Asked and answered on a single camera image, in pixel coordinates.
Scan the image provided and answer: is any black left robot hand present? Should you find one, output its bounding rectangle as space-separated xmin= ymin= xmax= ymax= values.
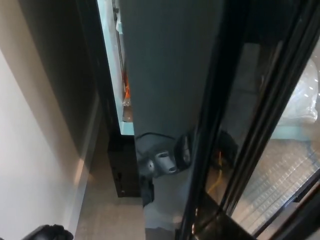
xmin=24 ymin=224 xmax=74 ymax=240

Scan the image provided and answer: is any glass refrigerator door black frame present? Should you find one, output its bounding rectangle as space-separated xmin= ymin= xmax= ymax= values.
xmin=118 ymin=0 xmax=320 ymax=240

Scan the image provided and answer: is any black Motak display refrigerator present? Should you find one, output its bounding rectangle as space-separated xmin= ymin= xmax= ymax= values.
xmin=74 ymin=0 xmax=320 ymax=237

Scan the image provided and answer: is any bag of orange carrots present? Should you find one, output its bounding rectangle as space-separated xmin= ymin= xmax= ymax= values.
xmin=121 ymin=67 xmax=134 ymax=109

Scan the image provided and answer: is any large white plastic bag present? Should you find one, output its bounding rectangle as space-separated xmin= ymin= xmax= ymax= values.
xmin=281 ymin=58 xmax=320 ymax=126

